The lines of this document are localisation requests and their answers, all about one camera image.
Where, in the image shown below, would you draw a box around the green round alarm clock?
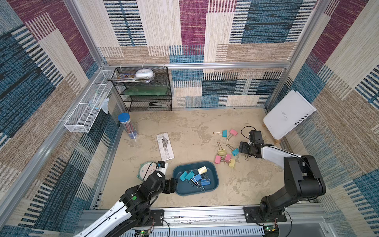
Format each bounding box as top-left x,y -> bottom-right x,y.
137,162 -> 159,181

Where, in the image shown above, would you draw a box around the teal binder clip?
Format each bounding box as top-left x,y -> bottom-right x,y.
213,130 -> 228,138
179,171 -> 192,185
185,171 -> 198,186
226,144 -> 239,157

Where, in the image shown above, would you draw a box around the yellow binder clip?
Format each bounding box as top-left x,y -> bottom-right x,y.
197,166 -> 208,179
217,142 -> 228,156
229,159 -> 236,168

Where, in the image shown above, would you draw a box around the pink binder clip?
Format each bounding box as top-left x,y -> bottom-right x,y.
222,154 -> 232,164
214,155 -> 222,164
226,129 -> 238,140

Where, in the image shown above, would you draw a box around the teal plastic storage box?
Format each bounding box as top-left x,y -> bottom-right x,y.
172,161 -> 219,196

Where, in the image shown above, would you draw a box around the packaged ruler card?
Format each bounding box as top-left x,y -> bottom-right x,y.
157,132 -> 175,162

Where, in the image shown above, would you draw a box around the blue binder clip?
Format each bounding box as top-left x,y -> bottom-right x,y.
192,174 -> 205,192
200,174 -> 211,186

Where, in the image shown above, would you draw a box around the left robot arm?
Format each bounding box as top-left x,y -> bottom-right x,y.
76,171 -> 178,237

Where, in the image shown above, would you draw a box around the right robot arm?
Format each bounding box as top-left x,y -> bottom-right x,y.
239,128 -> 326,223

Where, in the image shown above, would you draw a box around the white booklet on stand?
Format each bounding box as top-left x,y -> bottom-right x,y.
263,90 -> 316,140

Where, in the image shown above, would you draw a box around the blue-lid pencil tube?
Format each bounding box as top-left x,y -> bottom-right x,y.
118,113 -> 138,139

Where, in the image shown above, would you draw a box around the green tray on shelf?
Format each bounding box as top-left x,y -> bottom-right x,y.
121,86 -> 168,96

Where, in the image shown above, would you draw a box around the magazines on shelf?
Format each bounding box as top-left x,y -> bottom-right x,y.
107,74 -> 155,83

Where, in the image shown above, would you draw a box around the white oval device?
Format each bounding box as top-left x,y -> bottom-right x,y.
135,69 -> 154,79

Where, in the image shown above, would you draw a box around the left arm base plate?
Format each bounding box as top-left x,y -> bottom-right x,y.
145,209 -> 164,227

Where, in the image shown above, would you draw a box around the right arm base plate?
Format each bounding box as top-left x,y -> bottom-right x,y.
242,206 -> 287,224

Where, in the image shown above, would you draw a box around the black wire shelf rack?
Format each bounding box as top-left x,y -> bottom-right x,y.
111,67 -> 173,112

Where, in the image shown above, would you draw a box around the white wire wall basket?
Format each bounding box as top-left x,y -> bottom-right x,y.
63,70 -> 114,133

